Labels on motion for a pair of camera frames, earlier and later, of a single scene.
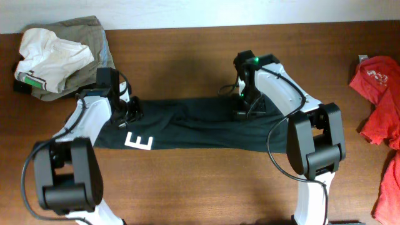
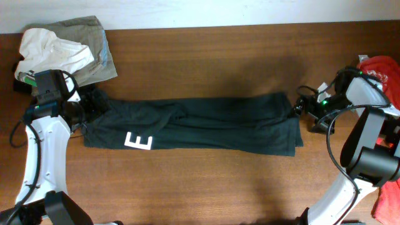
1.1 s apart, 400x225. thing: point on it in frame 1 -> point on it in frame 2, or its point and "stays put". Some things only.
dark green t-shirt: (200, 124) stays put
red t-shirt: (378, 80) stays put
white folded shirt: (46, 60) stays put
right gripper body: (250, 99) -> (325, 109)
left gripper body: (129, 109) -> (87, 110)
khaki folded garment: (87, 30) stays put
